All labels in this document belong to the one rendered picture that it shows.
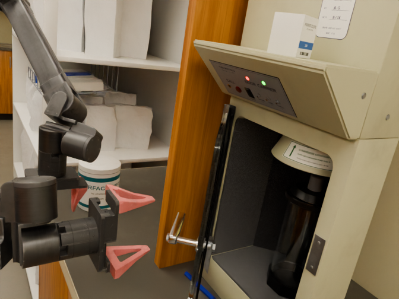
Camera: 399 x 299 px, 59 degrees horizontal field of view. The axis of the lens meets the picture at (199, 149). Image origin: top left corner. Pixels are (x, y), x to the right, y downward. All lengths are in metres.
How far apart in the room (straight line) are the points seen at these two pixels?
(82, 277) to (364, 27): 0.77
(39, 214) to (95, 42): 1.21
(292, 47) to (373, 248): 0.70
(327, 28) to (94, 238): 0.49
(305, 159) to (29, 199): 0.46
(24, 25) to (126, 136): 0.96
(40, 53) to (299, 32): 0.58
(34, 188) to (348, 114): 0.44
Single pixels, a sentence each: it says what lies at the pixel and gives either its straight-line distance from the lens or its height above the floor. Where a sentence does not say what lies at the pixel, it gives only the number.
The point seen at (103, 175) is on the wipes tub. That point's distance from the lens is 1.12.
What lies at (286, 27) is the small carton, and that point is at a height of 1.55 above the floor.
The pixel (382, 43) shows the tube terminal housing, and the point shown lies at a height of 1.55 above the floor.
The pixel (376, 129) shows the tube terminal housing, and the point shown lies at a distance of 0.60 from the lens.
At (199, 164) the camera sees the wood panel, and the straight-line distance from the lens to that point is 0.86.
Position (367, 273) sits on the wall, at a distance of 1.15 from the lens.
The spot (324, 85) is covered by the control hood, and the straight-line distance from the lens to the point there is 0.49.
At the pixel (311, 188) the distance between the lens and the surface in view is 0.76.
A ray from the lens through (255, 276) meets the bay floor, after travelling 0.88.
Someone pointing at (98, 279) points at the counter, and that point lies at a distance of 0.92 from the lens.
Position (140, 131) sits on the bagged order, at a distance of 1.80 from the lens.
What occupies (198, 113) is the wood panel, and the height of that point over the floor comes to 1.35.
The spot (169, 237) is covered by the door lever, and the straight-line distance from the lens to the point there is 0.59.
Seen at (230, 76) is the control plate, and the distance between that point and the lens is 0.67.
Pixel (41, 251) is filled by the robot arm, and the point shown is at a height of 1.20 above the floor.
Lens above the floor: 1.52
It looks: 18 degrees down
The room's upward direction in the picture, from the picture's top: 9 degrees clockwise
